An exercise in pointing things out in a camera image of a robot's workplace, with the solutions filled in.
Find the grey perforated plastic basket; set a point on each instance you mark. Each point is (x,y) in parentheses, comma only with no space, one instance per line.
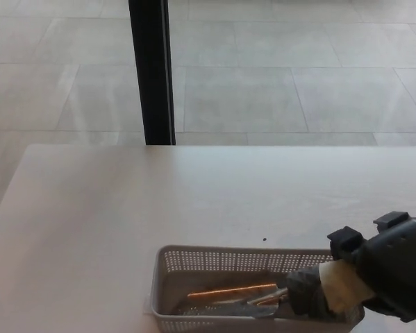
(207,263)

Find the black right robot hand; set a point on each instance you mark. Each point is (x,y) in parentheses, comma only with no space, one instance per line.
(391,263)

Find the black vertical frame post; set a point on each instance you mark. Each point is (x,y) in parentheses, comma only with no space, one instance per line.
(152,69)

